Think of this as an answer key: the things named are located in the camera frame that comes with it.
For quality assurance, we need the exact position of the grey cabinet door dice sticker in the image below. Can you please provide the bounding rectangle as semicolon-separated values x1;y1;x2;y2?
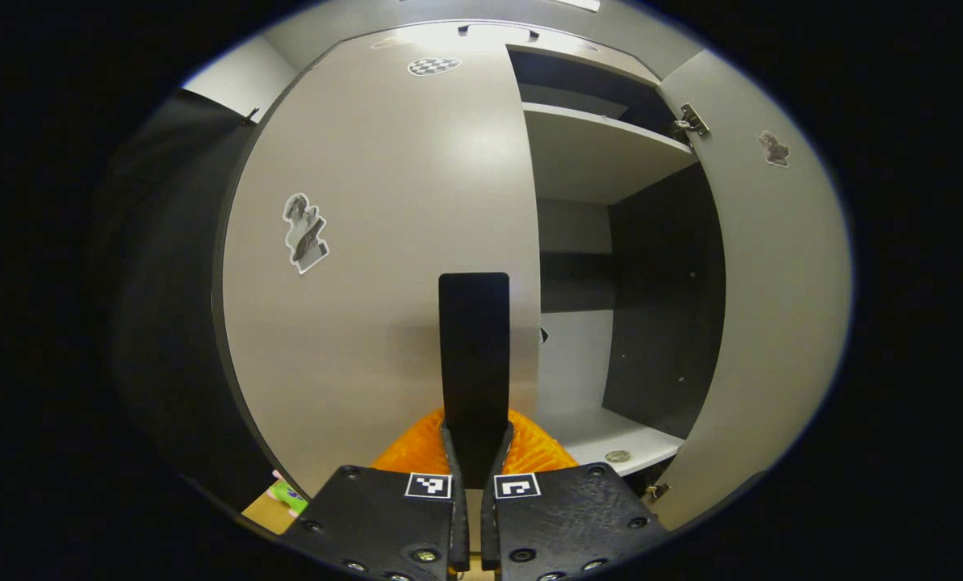
647;48;853;532

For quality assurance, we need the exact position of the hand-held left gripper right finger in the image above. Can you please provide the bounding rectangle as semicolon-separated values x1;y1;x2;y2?
481;408;672;581

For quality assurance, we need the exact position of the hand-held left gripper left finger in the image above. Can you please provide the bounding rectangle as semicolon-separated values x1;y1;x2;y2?
283;408;470;581

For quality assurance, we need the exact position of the grey cabinet door checkered sticker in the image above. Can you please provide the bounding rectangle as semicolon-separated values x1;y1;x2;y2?
221;24;542;497

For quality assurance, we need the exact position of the grey double-door shoe cabinet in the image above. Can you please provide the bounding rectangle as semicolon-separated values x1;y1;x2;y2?
211;20;853;533

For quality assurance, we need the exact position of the pink and green toy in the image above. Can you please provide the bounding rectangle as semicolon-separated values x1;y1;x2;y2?
270;470;308;517

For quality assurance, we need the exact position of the black backdrop cloth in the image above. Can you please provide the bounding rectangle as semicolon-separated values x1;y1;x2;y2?
98;89;288;509

